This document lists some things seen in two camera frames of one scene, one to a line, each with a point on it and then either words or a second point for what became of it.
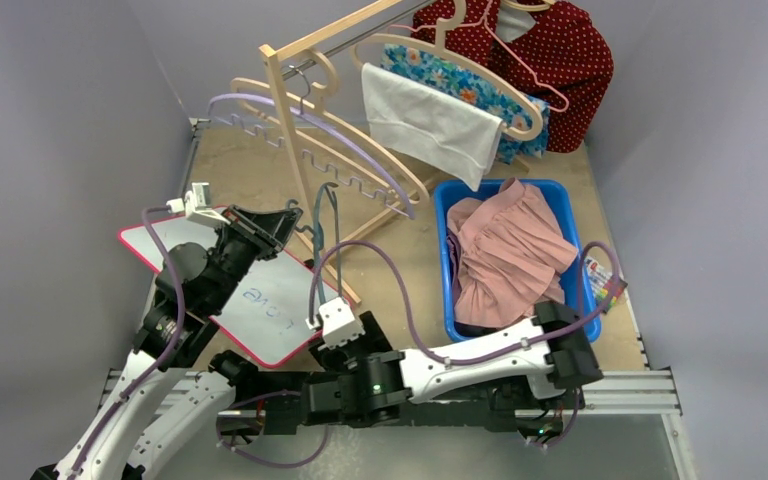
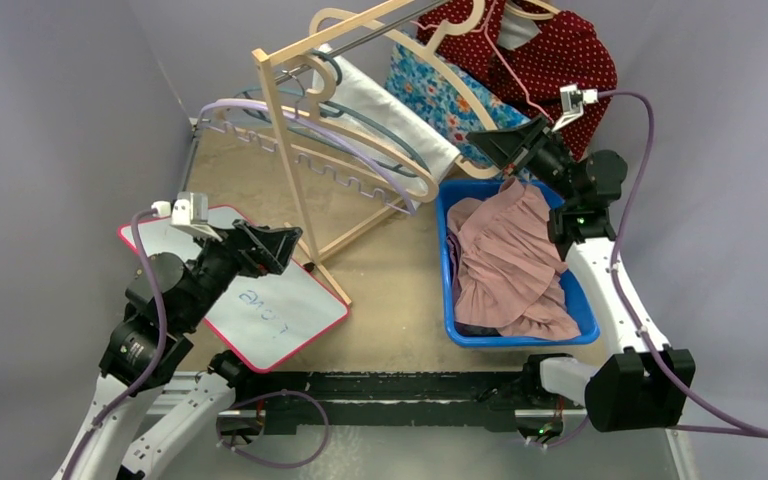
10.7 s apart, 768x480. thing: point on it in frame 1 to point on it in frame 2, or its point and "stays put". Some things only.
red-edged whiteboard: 272,311 stays put
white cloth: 459,138 to 345,97
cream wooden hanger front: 323,75 to 312,115
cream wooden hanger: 439,45 to 498,167
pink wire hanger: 484,15 to 483,30
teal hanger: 318,240 to 322,143
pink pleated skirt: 512,248 stays put
